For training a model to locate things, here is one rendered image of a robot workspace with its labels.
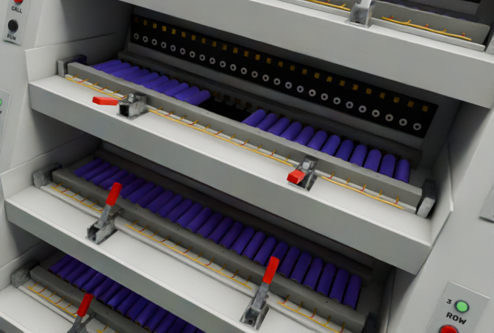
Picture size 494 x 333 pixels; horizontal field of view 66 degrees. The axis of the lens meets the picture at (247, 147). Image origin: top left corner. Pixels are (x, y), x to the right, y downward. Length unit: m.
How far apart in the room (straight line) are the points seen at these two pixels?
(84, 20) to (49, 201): 0.31
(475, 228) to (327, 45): 0.25
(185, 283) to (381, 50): 0.40
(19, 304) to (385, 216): 0.64
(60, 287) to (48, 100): 0.34
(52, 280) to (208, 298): 0.35
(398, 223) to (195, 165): 0.26
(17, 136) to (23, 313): 0.31
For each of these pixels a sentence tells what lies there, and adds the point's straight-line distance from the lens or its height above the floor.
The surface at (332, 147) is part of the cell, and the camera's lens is 0.54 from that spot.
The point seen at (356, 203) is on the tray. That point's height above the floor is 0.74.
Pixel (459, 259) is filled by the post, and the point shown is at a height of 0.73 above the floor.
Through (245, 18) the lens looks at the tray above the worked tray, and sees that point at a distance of 0.49.
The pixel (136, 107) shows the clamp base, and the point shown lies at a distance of 0.56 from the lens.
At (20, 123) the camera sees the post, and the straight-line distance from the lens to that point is 0.70.
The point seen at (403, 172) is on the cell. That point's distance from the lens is 0.54.
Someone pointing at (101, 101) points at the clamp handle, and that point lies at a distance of 0.51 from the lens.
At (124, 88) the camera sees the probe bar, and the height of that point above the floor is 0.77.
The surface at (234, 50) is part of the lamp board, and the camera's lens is 0.65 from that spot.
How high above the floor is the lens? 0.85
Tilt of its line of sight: 11 degrees down
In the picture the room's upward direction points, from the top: 18 degrees clockwise
